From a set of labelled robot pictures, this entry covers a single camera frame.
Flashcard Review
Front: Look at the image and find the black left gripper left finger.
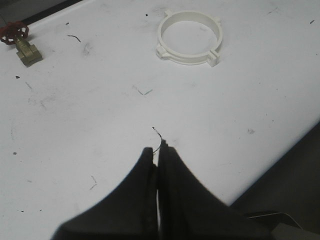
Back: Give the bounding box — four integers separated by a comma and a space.
52, 147, 159, 240

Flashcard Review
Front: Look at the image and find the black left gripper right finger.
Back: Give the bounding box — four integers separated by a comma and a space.
158, 145, 273, 240

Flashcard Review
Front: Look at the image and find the white half clamp with stud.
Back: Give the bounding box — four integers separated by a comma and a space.
187, 11, 223, 67

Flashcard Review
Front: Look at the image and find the white half pipe clamp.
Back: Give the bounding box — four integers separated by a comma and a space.
156, 9, 206, 64

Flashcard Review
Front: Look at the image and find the grey device at corner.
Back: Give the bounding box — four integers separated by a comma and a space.
245, 211, 320, 240

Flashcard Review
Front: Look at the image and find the brass valve red handwheel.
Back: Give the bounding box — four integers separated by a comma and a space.
0, 21, 43, 67

